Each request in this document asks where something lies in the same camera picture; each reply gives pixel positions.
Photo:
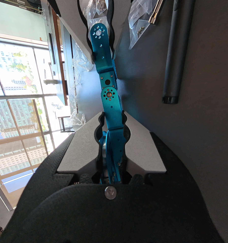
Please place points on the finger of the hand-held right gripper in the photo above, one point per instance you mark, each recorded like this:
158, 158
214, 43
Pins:
121, 17
72, 24

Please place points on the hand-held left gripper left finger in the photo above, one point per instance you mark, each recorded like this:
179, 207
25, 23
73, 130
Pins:
81, 148

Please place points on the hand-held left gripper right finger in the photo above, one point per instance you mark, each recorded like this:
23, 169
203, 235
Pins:
142, 150

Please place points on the blue toy robot arm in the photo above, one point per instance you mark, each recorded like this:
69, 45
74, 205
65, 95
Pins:
112, 113

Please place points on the small clear zip bag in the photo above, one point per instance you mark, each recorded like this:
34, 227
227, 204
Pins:
144, 5
102, 7
136, 38
91, 11

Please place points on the crumpled clear plastic wrap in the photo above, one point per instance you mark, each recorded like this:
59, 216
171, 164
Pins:
76, 117

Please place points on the silver cross wrench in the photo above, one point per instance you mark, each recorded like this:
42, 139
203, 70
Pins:
156, 13

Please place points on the large window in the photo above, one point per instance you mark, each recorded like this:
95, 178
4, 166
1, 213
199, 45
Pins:
17, 76

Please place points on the dark chair frame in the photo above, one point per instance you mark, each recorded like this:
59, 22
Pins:
65, 124

